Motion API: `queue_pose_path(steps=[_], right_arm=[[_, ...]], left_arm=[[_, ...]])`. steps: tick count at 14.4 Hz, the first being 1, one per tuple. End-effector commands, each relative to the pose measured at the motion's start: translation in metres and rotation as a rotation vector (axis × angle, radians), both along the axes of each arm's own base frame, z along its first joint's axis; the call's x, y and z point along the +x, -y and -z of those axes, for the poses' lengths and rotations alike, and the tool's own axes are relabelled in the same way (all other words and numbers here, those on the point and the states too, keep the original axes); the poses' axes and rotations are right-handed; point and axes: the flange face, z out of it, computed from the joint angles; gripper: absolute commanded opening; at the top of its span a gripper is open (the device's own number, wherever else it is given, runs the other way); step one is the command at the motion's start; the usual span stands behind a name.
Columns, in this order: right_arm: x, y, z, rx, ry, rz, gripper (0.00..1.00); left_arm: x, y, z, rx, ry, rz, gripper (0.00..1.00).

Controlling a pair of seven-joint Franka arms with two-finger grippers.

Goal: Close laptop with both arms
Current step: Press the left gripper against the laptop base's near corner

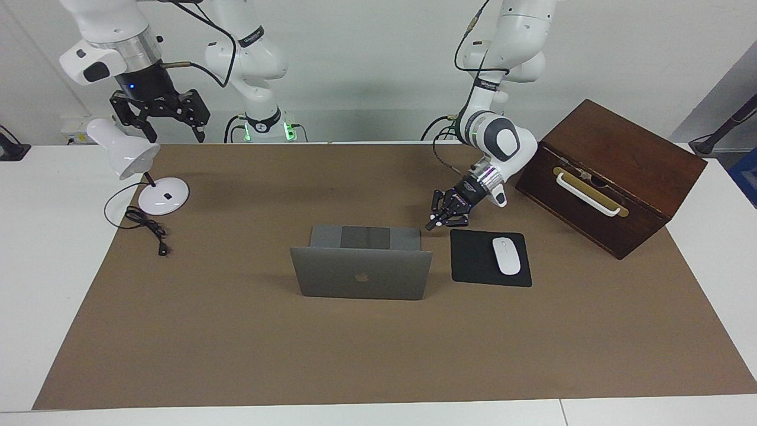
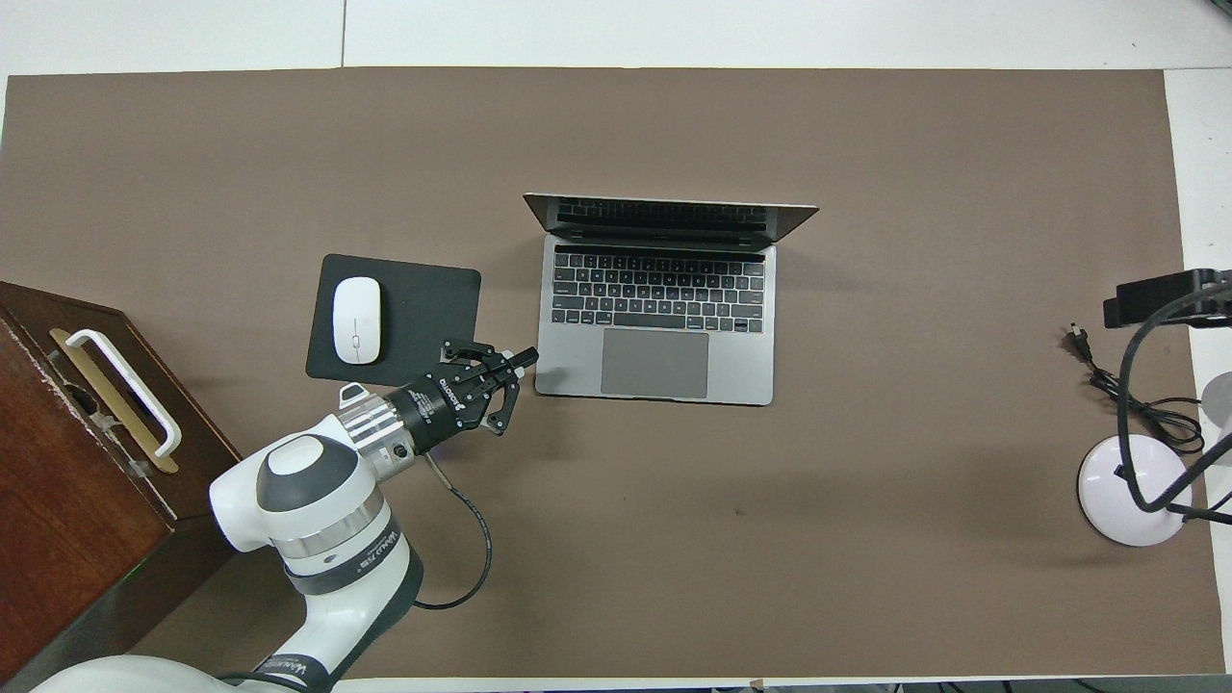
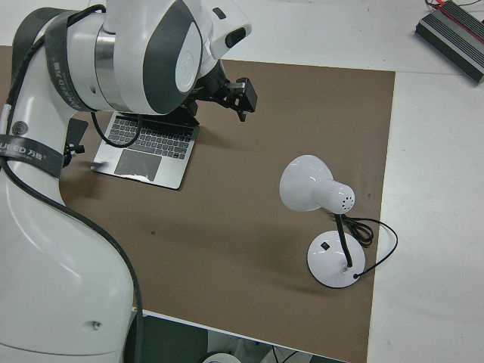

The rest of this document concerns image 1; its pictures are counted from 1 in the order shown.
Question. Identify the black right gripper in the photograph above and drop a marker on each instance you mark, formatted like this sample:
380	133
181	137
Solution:
148	89

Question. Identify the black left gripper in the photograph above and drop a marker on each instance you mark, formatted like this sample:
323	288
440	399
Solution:
468	194

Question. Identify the grey laptop computer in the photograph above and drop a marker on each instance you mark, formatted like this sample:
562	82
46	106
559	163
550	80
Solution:
361	278

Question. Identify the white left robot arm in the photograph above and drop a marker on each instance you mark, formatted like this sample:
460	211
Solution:
508	35

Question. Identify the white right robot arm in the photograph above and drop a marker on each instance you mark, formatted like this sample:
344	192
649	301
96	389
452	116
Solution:
248	53

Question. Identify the black mouse pad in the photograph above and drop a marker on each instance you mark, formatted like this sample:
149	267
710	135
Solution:
473	260

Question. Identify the white computer mouse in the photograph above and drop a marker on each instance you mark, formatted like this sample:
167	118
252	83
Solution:
506	257

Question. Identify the white desk lamp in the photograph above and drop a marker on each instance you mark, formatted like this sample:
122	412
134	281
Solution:
165	198

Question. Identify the black stand base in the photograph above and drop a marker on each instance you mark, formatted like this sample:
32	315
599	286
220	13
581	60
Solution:
12	151

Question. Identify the dark brown wooden box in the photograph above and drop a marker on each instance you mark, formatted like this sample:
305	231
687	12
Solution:
621	148

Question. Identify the brown table mat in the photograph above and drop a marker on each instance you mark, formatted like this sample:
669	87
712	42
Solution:
236	355

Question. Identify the black tripod leg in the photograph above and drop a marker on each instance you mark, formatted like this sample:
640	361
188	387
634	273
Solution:
721	127

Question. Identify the blue bin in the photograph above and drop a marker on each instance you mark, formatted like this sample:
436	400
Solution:
746	177

